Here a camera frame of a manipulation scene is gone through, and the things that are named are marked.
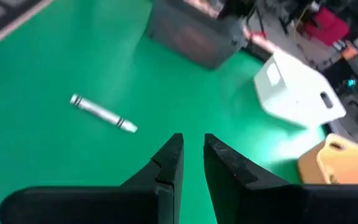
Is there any white crayon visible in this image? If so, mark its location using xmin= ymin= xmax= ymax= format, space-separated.
xmin=69 ymin=93 xmax=139 ymax=134

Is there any white plastic bin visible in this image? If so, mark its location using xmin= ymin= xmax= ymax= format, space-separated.
xmin=252 ymin=50 xmax=347 ymax=129

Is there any dark green plastic bin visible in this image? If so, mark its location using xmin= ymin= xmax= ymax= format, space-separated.
xmin=145 ymin=0 xmax=249 ymax=70

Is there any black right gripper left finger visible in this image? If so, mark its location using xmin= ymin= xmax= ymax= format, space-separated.
xmin=0 ymin=133 xmax=185 ymax=224

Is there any red bag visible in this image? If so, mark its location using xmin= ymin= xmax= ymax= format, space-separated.
xmin=304 ymin=6 xmax=351 ymax=47

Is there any green table mat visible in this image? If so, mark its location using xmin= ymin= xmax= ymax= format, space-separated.
xmin=0 ymin=0 xmax=328 ymax=224

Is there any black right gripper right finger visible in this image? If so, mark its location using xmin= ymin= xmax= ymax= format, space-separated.
xmin=203 ymin=133 xmax=358 ymax=224

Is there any black box with blue light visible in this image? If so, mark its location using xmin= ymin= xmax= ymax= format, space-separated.
xmin=323 ymin=60 xmax=358 ymax=91

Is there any orange plastic bin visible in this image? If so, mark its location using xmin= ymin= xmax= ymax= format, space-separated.
xmin=296 ymin=133 xmax=358 ymax=185

